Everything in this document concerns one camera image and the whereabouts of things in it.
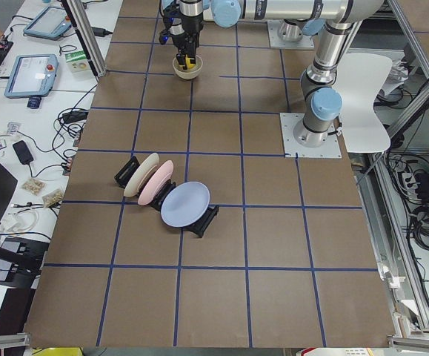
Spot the black plate rack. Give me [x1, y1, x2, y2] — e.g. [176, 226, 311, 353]
[114, 153, 219, 238]

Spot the black power adapter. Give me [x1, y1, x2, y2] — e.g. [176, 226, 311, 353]
[91, 27, 113, 37]

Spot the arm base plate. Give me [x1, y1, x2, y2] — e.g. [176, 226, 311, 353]
[267, 19, 314, 50]
[279, 113, 342, 159]

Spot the white ceramic bowl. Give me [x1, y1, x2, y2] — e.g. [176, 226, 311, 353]
[172, 56, 203, 80]

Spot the black phone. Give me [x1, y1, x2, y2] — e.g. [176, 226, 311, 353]
[13, 140, 34, 165]

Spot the teach pendant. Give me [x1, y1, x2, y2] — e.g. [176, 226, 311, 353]
[23, 6, 71, 40]
[4, 54, 59, 99]

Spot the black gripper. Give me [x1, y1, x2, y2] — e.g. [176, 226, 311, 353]
[171, 22, 199, 68]

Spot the far teach pendant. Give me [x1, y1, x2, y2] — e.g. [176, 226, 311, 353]
[23, 6, 71, 40]

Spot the near teach pendant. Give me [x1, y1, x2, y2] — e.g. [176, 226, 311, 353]
[4, 54, 59, 99]

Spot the green white box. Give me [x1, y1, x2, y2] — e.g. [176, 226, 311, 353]
[64, 50, 90, 73]

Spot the aluminium frame post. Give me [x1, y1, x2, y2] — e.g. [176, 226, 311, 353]
[61, 0, 107, 78]

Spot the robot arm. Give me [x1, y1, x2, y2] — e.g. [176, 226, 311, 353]
[210, 0, 382, 148]
[159, 1, 325, 70]

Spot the cream plate in rack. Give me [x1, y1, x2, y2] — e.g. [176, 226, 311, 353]
[124, 153, 159, 197]

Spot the light blue plate in rack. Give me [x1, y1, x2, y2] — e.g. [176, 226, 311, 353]
[161, 182, 210, 228]

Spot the white chair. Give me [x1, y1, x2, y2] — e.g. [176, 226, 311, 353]
[333, 53, 392, 154]

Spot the pink plate in rack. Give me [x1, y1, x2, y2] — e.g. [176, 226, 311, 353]
[137, 160, 174, 206]

